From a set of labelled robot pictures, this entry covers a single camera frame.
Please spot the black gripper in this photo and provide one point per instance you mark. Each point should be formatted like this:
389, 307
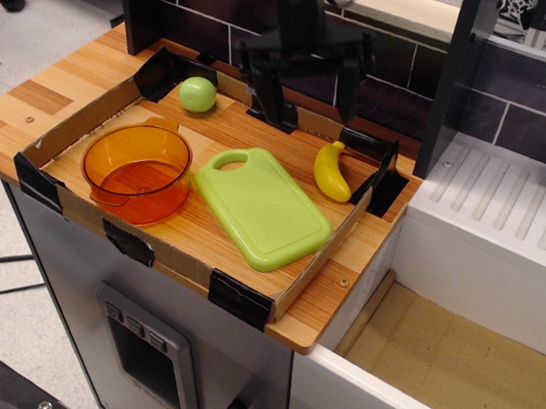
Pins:
306, 41

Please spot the yellow toy banana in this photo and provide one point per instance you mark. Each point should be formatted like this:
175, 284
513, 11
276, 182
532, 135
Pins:
327, 173

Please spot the cardboard fence with black tape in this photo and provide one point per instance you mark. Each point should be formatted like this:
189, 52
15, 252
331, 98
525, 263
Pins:
295, 303

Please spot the orange transparent plastic pot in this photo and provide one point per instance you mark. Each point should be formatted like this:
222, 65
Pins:
140, 173

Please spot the green toy apple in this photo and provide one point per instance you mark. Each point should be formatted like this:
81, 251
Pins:
197, 94

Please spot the green plastic cutting board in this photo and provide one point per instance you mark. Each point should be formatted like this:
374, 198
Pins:
265, 212

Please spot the white toy sink unit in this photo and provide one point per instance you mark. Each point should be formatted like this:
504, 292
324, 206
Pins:
452, 312

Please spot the grey toy oven front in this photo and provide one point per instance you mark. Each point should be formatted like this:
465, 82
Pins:
144, 340

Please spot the dark vertical post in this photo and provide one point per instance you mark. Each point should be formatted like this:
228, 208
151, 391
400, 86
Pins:
474, 25

